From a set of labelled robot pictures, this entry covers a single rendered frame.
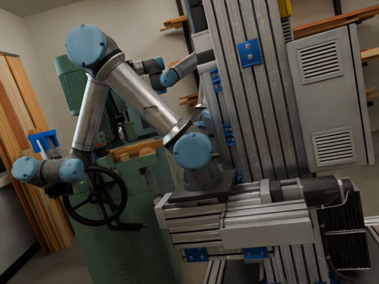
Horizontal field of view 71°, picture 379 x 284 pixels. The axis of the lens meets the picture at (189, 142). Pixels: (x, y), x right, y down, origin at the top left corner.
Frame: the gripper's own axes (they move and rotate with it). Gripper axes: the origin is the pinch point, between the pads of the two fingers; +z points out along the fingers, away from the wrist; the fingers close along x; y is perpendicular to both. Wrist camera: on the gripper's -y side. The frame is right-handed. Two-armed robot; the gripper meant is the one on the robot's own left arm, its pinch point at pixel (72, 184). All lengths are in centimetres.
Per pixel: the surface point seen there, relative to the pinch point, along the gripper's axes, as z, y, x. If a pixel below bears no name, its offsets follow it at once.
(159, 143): 33, -20, 39
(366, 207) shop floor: 97, 50, 175
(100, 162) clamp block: 10.3, -10.4, 10.2
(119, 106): 35, -53, 21
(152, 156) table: 21.5, -9.9, 34.4
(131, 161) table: 21.3, -10.3, 23.2
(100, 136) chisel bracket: 23.4, -30.0, 8.9
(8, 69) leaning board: 126, -189, -103
